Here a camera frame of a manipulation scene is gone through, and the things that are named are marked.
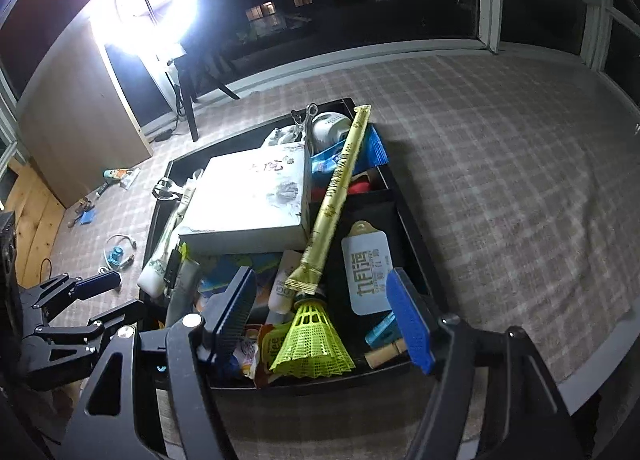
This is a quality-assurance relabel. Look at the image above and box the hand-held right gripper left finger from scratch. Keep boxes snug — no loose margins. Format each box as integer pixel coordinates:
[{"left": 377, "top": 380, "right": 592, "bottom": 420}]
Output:
[{"left": 47, "top": 266, "right": 258, "bottom": 460}]

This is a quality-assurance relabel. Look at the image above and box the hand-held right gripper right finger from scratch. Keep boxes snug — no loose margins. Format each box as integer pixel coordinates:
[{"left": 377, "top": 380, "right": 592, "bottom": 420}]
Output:
[{"left": 386, "top": 267, "right": 586, "bottom": 460}]

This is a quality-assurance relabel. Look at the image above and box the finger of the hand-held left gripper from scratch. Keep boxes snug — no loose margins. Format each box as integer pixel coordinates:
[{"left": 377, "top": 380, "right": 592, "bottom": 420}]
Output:
[
  {"left": 17, "top": 271, "right": 123, "bottom": 326},
  {"left": 30, "top": 299, "right": 148, "bottom": 343}
]

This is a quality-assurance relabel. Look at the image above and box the black storage box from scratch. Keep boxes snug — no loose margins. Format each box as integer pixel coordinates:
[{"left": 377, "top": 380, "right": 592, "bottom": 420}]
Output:
[{"left": 137, "top": 96, "right": 451, "bottom": 393}]

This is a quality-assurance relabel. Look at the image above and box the long gold packet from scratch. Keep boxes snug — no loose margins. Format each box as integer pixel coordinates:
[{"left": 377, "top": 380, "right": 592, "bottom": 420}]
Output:
[{"left": 285, "top": 104, "right": 373, "bottom": 297}]

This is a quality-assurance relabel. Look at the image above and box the blue yellow packet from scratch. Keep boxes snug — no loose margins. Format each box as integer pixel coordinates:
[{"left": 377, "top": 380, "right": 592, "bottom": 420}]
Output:
[{"left": 200, "top": 252, "right": 281, "bottom": 291}]

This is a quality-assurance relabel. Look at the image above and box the white cosmetic tube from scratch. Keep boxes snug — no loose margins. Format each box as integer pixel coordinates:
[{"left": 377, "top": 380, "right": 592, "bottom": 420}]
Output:
[{"left": 267, "top": 250, "right": 306, "bottom": 313}]

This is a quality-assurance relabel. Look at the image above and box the white card holder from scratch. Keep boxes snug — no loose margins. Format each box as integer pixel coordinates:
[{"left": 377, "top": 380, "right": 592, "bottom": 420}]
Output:
[{"left": 341, "top": 221, "right": 393, "bottom": 316}]

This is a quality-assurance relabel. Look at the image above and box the yellow shuttlecock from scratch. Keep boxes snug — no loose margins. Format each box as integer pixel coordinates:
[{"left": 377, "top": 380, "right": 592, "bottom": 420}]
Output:
[{"left": 269, "top": 292, "right": 356, "bottom": 381}]

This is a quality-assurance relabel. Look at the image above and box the wooden headboard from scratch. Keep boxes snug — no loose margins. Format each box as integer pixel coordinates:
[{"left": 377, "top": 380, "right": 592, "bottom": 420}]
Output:
[{"left": 0, "top": 155, "right": 68, "bottom": 286}]

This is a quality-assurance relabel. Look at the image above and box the white flat box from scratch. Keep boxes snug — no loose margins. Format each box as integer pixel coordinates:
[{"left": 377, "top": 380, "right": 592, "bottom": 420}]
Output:
[{"left": 177, "top": 140, "right": 313, "bottom": 256}]

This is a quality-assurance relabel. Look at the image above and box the colourful tube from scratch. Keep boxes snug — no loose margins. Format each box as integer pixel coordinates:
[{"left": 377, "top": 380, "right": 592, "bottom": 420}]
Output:
[{"left": 102, "top": 166, "right": 142, "bottom": 191}]

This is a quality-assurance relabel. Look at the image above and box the plaid blanket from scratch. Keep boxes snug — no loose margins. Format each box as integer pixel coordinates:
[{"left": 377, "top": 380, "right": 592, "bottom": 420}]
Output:
[{"left": 47, "top": 52, "right": 640, "bottom": 460}]

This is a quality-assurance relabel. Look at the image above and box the brown cardboard box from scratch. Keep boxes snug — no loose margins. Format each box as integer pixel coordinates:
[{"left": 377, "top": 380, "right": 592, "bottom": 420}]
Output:
[{"left": 15, "top": 5, "right": 156, "bottom": 208}]

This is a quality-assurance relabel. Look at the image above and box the blue wet wipes packet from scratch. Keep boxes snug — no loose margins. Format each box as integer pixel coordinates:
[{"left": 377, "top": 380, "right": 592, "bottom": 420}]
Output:
[{"left": 312, "top": 122, "right": 390, "bottom": 176}]

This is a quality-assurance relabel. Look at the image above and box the white plastic bag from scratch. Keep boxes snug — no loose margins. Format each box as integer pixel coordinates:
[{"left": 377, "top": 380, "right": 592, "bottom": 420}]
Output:
[{"left": 262, "top": 125, "right": 306, "bottom": 148}]

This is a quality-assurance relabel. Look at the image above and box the black tripod stand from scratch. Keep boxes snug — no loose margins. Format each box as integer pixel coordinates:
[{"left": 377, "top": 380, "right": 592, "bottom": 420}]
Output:
[{"left": 165, "top": 47, "right": 241, "bottom": 143}]

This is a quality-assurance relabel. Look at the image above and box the metal clamp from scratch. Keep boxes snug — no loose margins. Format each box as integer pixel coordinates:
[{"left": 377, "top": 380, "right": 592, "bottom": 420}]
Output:
[{"left": 291, "top": 104, "right": 321, "bottom": 146}]

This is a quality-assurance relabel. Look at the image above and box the white round container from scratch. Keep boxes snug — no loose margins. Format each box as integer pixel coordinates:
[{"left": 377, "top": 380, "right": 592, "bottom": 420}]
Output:
[{"left": 310, "top": 111, "right": 353, "bottom": 153}]

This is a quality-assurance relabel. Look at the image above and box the white USB cable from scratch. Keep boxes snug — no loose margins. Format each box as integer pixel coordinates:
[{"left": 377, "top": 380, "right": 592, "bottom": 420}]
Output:
[{"left": 97, "top": 234, "right": 138, "bottom": 273}]

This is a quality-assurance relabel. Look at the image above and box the white window frame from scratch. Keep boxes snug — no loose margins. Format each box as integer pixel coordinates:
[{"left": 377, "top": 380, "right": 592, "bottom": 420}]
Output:
[{"left": 200, "top": 0, "right": 640, "bottom": 106}]

